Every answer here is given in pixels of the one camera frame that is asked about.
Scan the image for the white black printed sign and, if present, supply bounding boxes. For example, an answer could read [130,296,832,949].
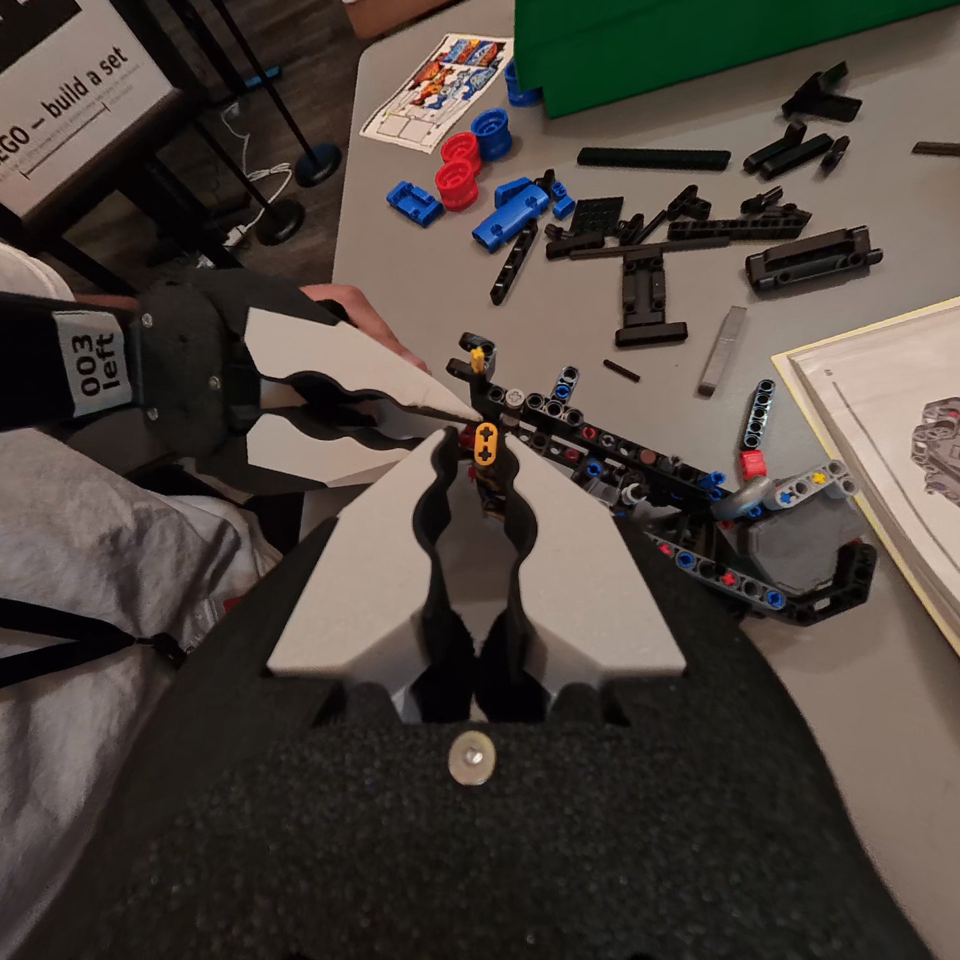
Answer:
[0,0,185,219]

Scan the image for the black stanchion post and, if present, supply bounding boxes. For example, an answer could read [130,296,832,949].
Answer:
[157,0,306,247]
[202,0,345,189]

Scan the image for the long blue lego panel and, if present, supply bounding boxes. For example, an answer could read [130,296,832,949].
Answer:
[471,177,551,252]

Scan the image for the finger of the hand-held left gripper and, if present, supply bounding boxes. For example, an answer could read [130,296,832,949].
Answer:
[242,307,486,423]
[245,411,445,483]

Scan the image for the plain cardboard box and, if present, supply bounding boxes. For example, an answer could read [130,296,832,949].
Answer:
[341,0,466,40]

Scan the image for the blue lego wheel rim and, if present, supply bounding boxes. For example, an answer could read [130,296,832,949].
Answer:
[504,60,545,108]
[471,108,515,160]

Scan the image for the person's left hand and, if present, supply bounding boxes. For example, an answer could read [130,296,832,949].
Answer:
[298,282,432,376]

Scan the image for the lego sticker sheet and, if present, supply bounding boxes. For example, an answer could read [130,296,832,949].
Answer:
[360,33,515,155]

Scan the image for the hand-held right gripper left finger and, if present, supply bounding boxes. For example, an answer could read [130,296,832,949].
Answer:
[266,427,459,725]

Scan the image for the lego instruction booklet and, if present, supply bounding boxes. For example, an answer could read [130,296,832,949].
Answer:
[772,296,960,639]

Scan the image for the flat blue lego piece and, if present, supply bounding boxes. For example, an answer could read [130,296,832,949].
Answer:
[386,180,445,228]

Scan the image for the green plastic bin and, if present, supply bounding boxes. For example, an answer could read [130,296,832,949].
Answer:
[513,0,960,120]

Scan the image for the white charger cable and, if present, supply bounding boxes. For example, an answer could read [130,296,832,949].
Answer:
[221,101,294,249]

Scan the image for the grey lego bar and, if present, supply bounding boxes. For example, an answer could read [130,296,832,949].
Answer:
[697,306,749,397]

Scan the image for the red lego wheel rim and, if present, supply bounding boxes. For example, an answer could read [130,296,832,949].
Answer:
[433,159,480,213]
[440,132,481,177]

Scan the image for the partly built lego model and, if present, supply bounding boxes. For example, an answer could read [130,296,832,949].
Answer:
[446,330,879,627]

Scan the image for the black lanyard strap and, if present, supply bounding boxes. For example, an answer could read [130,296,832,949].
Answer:
[0,596,189,691]

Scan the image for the scattered black lego parts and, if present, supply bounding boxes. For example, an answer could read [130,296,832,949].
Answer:
[489,61,960,384]

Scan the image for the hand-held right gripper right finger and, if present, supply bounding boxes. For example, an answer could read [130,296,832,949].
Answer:
[504,433,687,717]

